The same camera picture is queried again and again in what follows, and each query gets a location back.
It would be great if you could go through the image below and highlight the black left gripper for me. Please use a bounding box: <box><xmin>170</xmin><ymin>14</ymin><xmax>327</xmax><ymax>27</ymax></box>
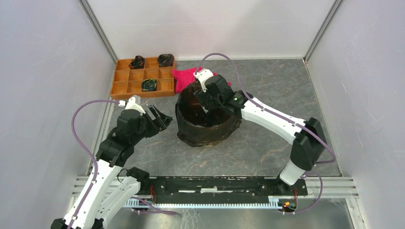
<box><xmin>131</xmin><ymin>104</ymin><xmax>172</xmax><ymax>144</ymax></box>

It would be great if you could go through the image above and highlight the black plastic trash bag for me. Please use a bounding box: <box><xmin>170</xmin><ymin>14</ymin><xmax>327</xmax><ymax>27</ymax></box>
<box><xmin>175</xmin><ymin>82</ymin><xmax>242</xmax><ymax>147</ymax></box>

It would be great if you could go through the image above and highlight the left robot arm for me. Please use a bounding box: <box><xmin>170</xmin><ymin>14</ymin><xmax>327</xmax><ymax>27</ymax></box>
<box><xmin>51</xmin><ymin>105</ymin><xmax>173</xmax><ymax>229</ymax></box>

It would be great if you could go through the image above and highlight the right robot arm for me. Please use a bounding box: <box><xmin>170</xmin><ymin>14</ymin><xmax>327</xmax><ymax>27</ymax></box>
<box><xmin>194</xmin><ymin>72</ymin><xmax>327</xmax><ymax>195</ymax></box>

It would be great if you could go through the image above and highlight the blue green rolled item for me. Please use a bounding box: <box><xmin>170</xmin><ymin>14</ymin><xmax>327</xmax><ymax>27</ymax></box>
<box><xmin>141</xmin><ymin>78</ymin><xmax>157</xmax><ymax>92</ymax></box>

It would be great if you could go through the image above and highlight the wooden compartment tray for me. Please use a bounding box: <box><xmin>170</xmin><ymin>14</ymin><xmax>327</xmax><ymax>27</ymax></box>
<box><xmin>110</xmin><ymin>57</ymin><xmax>176</xmax><ymax>100</ymax></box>

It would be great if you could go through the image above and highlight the dark rolled item back right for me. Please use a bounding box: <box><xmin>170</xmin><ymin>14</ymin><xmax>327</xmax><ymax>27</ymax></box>
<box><xmin>157</xmin><ymin>53</ymin><xmax>175</xmax><ymax>67</ymax></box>

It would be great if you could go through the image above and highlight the black rolled item back left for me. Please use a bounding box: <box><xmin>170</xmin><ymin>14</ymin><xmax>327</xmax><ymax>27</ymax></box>
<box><xmin>128</xmin><ymin>55</ymin><xmax>145</xmax><ymax>69</ymax></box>

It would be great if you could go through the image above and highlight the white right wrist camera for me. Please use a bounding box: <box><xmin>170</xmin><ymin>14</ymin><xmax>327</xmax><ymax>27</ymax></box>
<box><xmin>193</xmin><ymin>68</ymin><xmax>214</xmax><ymax>92</ymax></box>

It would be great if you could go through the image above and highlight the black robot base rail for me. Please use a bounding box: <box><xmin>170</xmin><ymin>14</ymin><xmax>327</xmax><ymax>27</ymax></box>
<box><xmin>126</xmin><ymin>167</ymin><xmax>308</xmax><ymax>205</ymax></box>

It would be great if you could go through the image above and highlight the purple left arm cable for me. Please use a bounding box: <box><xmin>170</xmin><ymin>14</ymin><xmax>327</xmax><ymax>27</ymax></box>
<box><xmin>66</xmin><ymin>99</ymin><xmax>122</xmax><ymax>229</ymax></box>

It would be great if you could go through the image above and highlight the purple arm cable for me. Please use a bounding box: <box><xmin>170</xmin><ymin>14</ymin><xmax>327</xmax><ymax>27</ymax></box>
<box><xmin>66</xmin><ymin>99</ymin><xmax>122</xmax><ymax>229</ymax></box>
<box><xmin>195</xmin><ymin>53</ymin><xmax>337</xmax><ymax>165</ymax></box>

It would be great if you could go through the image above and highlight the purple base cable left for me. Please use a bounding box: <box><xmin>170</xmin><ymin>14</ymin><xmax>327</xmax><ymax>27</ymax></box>
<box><xmin>129</xmin><ymin>196</ymin><xmax>178</xmax><ymax>217</ymax></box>

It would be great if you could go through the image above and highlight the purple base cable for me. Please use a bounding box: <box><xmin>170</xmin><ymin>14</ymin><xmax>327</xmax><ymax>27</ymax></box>
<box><xmin>129</xmin><ymin>196</ymin><xmax>178</xmax><ymax>217</ymax></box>
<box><xmin>281</xmin><ymin>172</ymin><xmax>323</xmax><ymax>216</ymax></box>

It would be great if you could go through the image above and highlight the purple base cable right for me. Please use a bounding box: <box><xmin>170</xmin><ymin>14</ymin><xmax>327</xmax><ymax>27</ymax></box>
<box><xmin>281</xmin><ymin>172</ymin><xmax>323</xmax><ymax>216</ymax></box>

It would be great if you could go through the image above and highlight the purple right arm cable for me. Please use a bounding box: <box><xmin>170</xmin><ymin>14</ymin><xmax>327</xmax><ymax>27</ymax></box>
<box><xmin>195</xmin><ymin>53</ymin><xmax>337</xmax><ymax>165</ymax></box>

